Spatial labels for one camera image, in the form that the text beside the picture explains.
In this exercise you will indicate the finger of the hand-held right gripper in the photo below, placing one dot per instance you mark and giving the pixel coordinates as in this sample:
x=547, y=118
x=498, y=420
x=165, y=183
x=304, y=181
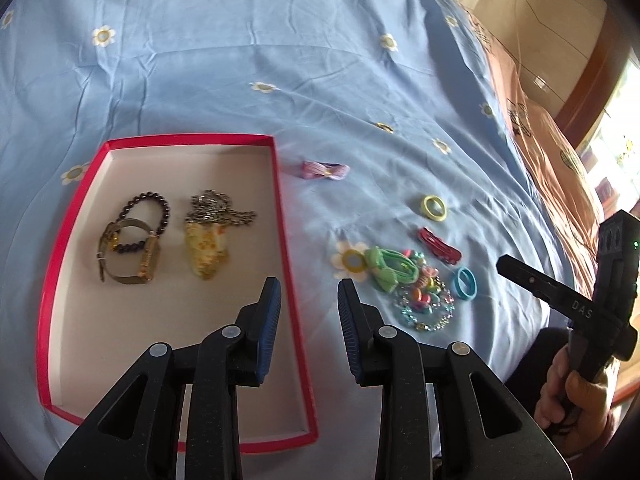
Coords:
x=545, y=285

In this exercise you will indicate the person's right hand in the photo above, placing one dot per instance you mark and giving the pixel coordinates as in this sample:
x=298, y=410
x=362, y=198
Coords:
x=585, y=400

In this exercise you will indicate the purple bow hair clip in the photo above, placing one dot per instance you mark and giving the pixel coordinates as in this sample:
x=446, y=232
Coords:
x=325, y=170

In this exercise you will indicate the orange quilt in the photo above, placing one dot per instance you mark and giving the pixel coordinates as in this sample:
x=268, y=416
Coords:
x=550, y=160

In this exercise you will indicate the green bow hair clip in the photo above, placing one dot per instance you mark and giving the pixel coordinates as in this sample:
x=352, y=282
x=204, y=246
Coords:
x=385, y=260

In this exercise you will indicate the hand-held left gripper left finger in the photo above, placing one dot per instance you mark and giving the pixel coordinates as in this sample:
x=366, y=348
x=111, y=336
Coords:
x=267, y=320

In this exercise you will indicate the red shallow cardboard box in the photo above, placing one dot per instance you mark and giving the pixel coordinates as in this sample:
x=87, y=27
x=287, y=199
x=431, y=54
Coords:
x=150, y=320

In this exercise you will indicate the brown wooden frame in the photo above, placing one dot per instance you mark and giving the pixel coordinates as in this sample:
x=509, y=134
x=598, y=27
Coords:
x=600, y=70

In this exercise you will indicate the yellow hair claw clip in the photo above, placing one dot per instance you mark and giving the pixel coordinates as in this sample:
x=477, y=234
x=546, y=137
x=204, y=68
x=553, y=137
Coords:
x=205, y=252

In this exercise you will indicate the red hair clip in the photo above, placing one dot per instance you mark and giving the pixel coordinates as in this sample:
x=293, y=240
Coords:
x=440, y=246

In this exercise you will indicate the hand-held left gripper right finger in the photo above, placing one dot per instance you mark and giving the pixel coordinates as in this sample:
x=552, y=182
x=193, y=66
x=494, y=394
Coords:
x=350, y=330

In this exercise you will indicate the blue flower print bedsheet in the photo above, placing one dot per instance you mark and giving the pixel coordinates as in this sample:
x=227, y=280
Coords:
x=250, y=60

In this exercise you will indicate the gold mesh band wristwatch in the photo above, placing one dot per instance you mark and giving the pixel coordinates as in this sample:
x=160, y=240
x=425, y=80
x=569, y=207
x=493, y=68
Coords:
x=150, y=260

